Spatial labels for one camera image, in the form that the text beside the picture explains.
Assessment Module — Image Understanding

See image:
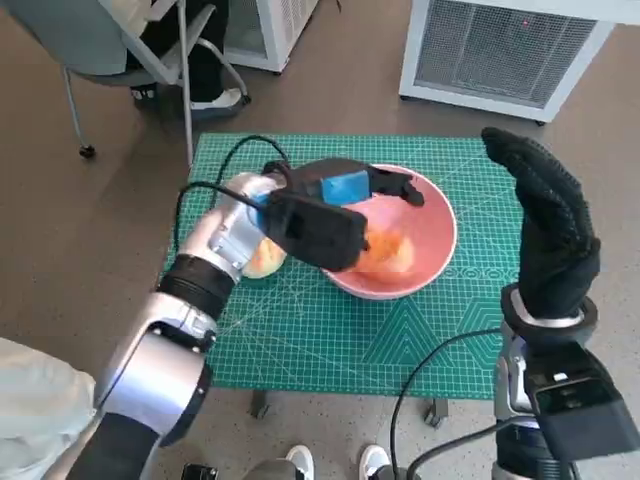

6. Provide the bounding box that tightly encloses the grey chair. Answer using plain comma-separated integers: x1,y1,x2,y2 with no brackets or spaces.
4,0,251,161

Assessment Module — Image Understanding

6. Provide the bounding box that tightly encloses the small white mesh cabinet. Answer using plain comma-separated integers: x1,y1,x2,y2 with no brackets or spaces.
222,0,321,74

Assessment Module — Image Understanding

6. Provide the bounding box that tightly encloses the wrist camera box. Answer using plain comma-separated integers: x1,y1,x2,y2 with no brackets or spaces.
257,192,371,274
524,329,632,461

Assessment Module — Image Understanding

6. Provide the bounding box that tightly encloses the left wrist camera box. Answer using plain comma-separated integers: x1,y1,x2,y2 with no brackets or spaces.
257,192,371,274

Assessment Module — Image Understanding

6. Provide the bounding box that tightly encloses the long toy bread loaf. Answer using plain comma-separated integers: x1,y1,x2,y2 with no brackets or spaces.
357,224,419,279

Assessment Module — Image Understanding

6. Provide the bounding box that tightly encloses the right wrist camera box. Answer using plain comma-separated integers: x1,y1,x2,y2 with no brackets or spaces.
524,329,632,461

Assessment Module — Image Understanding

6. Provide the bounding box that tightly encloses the round toy bread bun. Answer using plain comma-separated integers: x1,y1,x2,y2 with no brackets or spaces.
242,237,289,279

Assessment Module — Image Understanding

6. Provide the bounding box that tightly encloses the green cutting mat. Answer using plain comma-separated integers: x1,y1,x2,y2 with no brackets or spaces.
188,132,524,401

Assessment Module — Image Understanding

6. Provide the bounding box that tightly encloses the left bare black robot hand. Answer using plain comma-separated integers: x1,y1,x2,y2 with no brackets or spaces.
287,157,427,209

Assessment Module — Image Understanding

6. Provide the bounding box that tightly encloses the small black device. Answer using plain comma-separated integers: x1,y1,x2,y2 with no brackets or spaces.
182,463,221,480

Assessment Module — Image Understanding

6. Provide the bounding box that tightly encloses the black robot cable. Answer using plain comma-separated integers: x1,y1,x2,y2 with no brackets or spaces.
217,135,291,174
388,328,504,480
173,182,266,249
405,422,504,480

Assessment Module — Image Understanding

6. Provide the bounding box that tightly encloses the grey table leg caster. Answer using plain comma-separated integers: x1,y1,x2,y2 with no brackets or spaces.
424,399,449,429
252,389,272,420

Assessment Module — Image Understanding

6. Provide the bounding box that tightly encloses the large white mesh cabinet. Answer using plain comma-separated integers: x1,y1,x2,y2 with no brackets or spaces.
398,0,619,126

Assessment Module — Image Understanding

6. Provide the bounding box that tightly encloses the person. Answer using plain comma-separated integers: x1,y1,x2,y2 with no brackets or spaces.
99,0,251,119

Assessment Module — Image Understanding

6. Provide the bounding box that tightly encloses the right black gloved robot hand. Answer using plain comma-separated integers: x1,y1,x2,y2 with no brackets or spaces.
480,126,602,319

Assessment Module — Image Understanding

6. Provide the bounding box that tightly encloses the pink bowl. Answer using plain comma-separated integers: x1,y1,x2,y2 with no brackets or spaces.
299,163,459,301

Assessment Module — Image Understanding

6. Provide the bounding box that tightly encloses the white fabric cover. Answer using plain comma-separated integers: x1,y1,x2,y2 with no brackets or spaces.
0,337,99,480

